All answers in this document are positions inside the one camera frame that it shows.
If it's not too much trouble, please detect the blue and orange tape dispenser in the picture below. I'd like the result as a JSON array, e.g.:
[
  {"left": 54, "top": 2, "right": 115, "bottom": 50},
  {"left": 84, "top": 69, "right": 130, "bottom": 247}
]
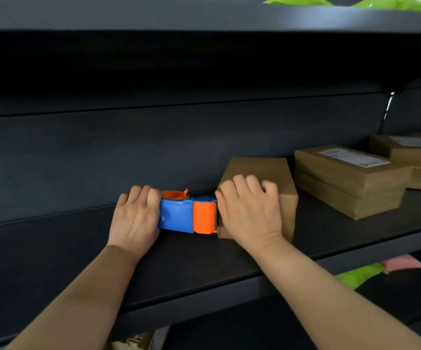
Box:
[{"left": 158, "top": 189, "right": 219, "bottom": 236}]

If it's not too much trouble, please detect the brown parcel with string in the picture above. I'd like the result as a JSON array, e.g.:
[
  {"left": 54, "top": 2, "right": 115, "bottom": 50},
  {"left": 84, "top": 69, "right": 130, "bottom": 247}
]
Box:
[{"left": 369, "top": 134, "right": 421, "bottom": 193}]

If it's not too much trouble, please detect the person's right forearm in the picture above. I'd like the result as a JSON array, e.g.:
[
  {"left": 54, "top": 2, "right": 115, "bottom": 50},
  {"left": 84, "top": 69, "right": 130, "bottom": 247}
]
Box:
[{"left": 248, "top": 235, "right": 421, "bottom": 350}]

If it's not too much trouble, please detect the dark metal shelving unit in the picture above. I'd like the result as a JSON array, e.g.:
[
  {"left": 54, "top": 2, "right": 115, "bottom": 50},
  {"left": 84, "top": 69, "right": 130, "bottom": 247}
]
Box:
[{"left": 0, "top": 0, "right": 421, "bottom": 350}]

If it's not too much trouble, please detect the flat brown parcel, white label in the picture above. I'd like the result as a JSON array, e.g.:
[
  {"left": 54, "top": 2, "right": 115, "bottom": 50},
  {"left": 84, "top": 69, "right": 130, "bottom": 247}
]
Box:
[{"left": 294, "top": 145, "right": 414, "bottom": 199}]

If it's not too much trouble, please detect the person's right hand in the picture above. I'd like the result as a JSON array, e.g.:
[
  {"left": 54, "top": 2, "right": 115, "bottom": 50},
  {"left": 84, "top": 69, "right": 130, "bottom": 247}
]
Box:
[{"left": 215, "top": 174, "right": 284, "bottom": 253}]

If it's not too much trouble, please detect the pink plastic mailer bag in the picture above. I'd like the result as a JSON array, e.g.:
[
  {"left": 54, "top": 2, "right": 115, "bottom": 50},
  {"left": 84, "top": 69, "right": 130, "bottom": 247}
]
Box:
[{"left": 380, "top": 254, "right": 421, "bottom": 275}]

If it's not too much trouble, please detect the flat brown parcel, unlabelled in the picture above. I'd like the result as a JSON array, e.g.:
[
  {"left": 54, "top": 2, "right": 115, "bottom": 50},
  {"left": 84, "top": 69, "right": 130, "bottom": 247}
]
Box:
[{"left": 293, "top": 169, "right": 406, "bottom": 221}]

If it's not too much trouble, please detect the plain brown cardboard box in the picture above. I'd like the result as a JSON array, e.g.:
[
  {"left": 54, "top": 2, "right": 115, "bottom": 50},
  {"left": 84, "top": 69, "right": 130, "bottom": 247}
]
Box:
[{"left": 216, "top": 157, "right": 299, "bottom": 244}]

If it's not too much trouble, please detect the person's left forearm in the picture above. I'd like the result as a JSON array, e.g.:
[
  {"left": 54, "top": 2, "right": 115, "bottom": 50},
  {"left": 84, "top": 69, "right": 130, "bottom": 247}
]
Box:
[{"left": 5, "top": 245, "right": 142, "bottom": 350}]

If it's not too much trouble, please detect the green plastic mailer bag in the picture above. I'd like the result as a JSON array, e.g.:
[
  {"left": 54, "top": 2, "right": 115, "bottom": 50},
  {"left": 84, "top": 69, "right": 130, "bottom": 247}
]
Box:
[
  {"left": 334, "top": 263, "right": 386, "bottom": 291},
  {"left": 351, "top": 0, "right": 421, "bottom": 13},
  {"left": 262, "top": 0, "right": 334, "bottom": 7}
]

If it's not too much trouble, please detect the person's left hand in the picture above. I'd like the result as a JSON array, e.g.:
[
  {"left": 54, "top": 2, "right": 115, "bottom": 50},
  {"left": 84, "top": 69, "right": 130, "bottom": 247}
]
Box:
[{"left": 107, "top": 185, "right": 163, "bottom": 258}]

